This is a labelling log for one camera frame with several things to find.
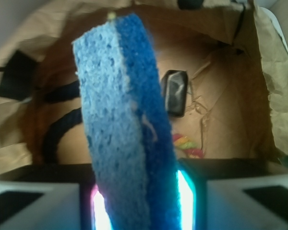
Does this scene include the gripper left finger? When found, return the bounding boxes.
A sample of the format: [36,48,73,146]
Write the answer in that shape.
[0,164,112,230]

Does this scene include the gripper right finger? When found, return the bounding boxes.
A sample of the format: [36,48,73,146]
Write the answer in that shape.
[178,159,288,230]

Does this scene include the blue sponge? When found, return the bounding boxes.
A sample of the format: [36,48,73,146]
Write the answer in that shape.
[72,13,181,230]

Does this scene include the brown paper bag bin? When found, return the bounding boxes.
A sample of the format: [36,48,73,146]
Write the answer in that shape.
[0,0,288,174]

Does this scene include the black taped block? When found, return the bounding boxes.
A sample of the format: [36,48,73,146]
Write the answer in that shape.
[161,69,188,117]

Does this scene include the multicolour twisted rope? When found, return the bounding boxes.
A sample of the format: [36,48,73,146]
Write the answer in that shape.
[172,133,205,159]

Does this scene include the dark navy rope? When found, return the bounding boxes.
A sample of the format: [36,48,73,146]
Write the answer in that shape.
[42,80,84,164]

